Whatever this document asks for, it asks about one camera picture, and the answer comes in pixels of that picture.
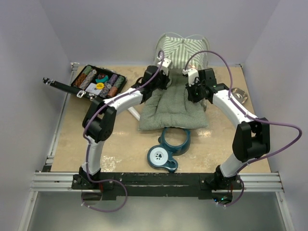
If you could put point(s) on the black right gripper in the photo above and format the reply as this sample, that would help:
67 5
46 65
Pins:
191 96

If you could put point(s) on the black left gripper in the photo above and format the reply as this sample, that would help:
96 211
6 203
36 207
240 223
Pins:
166 79

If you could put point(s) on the green checkered pet cushion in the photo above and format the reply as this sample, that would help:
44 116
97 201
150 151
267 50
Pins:
171 108

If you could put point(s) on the green striped pet tent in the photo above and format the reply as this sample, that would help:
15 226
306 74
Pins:
180 57

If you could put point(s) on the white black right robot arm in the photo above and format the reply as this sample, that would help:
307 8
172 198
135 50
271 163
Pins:
252 137

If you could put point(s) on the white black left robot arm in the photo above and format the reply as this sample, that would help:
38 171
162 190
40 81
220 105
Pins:
100 119

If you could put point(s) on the steel pet bowl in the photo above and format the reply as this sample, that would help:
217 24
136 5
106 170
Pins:
240 95

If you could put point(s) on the teal pet bowl stand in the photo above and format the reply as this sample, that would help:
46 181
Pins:
161 156

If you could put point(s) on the white toy microphone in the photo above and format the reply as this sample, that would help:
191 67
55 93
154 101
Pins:
134 112

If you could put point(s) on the purple poker chip stack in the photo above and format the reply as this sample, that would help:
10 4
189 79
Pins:
113 79

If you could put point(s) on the red poker chip stack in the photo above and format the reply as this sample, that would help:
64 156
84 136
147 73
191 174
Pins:
112 92

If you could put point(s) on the teal dealer button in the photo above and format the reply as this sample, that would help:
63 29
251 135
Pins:
101 78

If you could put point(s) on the yellow big blind button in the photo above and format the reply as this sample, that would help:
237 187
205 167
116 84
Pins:
100 85

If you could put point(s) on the black poker chip case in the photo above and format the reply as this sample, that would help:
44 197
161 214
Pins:
81 82

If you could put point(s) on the white playing card deck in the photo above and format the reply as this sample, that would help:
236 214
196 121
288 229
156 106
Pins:
92 88

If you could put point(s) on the green yellow chip stack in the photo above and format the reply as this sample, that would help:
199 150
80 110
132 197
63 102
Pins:
87 70

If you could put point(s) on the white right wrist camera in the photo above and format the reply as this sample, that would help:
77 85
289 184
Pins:
192 75

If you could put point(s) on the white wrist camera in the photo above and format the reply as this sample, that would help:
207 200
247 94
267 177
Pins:
192 75
164 62

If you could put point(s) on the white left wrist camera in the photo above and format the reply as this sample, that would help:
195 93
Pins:
164 62

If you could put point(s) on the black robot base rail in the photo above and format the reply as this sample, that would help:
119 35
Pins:
115 184

